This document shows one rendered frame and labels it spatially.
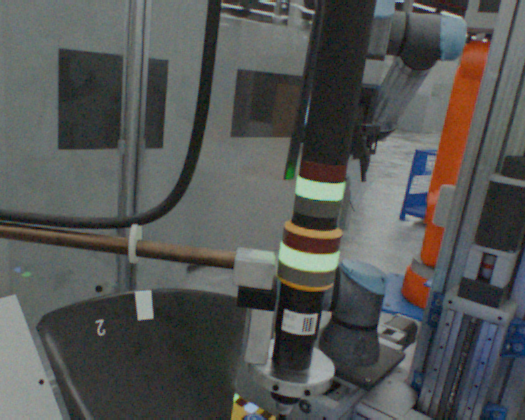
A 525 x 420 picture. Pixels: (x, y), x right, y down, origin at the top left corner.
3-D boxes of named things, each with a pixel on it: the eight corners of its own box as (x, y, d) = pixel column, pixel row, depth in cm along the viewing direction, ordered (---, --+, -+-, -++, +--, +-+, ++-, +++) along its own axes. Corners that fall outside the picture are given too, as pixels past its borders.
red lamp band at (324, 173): (299, 179, 36) (301, 161, 36) (297, 171, 40) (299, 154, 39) (347, 184, 36) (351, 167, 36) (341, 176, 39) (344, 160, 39)
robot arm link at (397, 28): (388, 58, 101) (401, 55, 91) (330, 52, 102) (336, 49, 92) (397, 14, 99) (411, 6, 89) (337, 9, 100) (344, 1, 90)
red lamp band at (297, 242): (281, 249, 38) (284, 233, 37) (281, 232, 42) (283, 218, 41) (342, 257, 37) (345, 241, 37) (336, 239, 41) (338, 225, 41)
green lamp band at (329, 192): (296, 197, 37) (299, 180, 36) (294, 187, 40) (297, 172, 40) (344, 202, 37) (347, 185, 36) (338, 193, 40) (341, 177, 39)
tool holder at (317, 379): (218, 386, 40) (232, 268, 37) (226, 342, 47) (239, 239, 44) (336, 404, 39) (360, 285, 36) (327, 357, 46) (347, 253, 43)
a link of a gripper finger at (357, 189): (382, 206, 93) (374, 154, 93) (367, 210, 89) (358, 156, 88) (366, 208, 95) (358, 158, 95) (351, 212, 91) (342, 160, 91)
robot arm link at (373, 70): (372, 59, 83) (327, 56, 88) (366, 89, 84) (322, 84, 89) (391, 62, 88) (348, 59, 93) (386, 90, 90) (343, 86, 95)
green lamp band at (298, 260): (279, 266, 38) (281, 250, 38) (279, 248, 42) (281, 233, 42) (339, 274, 38) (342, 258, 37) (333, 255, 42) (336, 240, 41)
